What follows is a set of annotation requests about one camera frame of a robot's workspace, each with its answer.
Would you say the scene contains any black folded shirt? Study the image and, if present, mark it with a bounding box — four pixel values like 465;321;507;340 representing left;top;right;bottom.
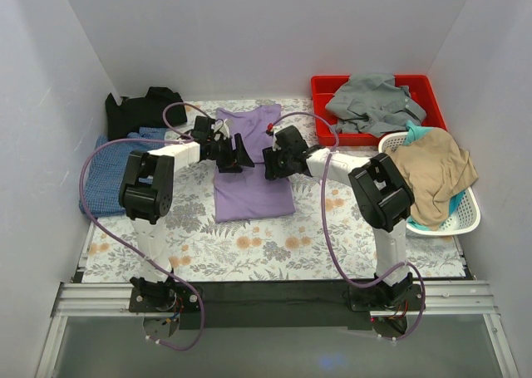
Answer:
105;86;183;140

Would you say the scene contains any teal shirt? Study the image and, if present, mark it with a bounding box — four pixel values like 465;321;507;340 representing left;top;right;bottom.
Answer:
402;121;466;231

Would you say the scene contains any aluminium front rail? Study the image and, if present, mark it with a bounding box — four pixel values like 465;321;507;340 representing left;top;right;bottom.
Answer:
37;281;519;377

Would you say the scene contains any grey shirt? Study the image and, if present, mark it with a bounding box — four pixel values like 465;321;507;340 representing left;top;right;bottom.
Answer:
326;74;426;137

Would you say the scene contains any purple polo shirt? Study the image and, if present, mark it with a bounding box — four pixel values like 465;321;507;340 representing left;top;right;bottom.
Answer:
214;104;295;223

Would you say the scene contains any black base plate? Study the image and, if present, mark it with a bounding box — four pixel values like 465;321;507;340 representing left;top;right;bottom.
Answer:
129;280;424;330

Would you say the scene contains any beige shirt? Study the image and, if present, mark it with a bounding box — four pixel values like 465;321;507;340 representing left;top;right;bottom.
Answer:
383;128;479;230

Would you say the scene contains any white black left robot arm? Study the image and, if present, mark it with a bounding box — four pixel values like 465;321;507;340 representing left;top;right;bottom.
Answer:
119;116;254;313

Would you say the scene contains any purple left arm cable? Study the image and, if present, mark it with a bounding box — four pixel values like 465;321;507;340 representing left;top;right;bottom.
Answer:
77;101;206;351

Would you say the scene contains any red plastic bin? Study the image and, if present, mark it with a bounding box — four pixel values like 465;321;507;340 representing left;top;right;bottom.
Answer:
311;74;447;146

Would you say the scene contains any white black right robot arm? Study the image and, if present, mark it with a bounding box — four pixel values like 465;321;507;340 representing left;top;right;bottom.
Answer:
263;125;414;310

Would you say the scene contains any white perforated laundry basket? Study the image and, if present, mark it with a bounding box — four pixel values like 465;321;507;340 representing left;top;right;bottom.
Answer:
378;132;480;238

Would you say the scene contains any blue checked folded shirt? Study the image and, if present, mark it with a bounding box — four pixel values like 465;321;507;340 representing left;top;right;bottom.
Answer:
84;128;166;218

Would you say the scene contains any floral patterned table mat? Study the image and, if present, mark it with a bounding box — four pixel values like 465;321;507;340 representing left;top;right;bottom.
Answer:
82;99;466;283

